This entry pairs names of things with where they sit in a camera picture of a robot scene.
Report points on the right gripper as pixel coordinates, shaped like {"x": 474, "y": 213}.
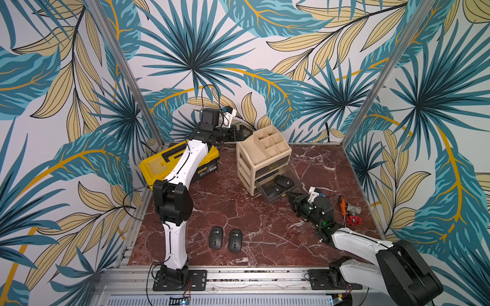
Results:
{"x": 300, "y": 202}

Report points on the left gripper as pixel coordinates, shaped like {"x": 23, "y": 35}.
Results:
{"x": 238, "y": 134}

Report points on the black Lecoo mouse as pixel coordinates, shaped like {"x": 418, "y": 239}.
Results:
{"x": 235, "y": 241}
{"x": 284, "y": 181}
{"x": 273, "y": 192}
{"x": 216, "y": 238}

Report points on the clear bottom drawer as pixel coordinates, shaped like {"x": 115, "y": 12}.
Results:
{"x": 267, "y": 181}

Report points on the beige drawer organizer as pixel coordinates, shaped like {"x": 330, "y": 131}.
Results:
{"x": 261, "y": 156}

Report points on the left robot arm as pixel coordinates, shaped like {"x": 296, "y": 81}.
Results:
{"x": 172, "y": 198}

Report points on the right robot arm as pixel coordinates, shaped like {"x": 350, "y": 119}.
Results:
{"x": 395, "y": 269}

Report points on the grey metal fitting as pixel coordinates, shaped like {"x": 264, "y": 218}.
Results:
{"x": 353, "y": 210}

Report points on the red small valve wheel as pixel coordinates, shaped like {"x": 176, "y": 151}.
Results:
{"x": 353, "y": 220}

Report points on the yellow black toolbox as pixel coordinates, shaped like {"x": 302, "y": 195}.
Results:
{"x": 158, "y": 166}

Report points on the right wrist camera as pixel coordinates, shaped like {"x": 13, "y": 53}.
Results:
{"x": 314, "y": 192}

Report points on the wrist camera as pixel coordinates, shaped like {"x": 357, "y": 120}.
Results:
{"x": 228, "y": 113}
{"x": 314, "y": 192}

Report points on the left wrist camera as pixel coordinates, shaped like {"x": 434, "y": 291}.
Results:
{"x": 228, "y": 113}

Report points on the orange handled tool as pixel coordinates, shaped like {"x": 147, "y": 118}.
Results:
{"x": 343, "y": 207}

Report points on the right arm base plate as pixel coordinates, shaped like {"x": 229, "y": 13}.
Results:
{"x": 327, "y": 279}

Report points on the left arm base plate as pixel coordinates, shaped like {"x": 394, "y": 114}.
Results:
{"x": 180, "y": 280}

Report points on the aluminium front rail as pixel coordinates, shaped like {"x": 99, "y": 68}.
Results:
{"x": 230, "y": 285}

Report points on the left corner aluminium post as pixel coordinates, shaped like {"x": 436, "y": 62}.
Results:
{"x": 105, "y": 28}

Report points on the corner aluminium post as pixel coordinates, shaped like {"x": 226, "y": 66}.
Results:
{"x": 412, "y": 26}
{"x": 105, "y": 28}

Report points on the right corner aluminium post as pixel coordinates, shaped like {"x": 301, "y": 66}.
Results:
{"x": 412, "y": 26}

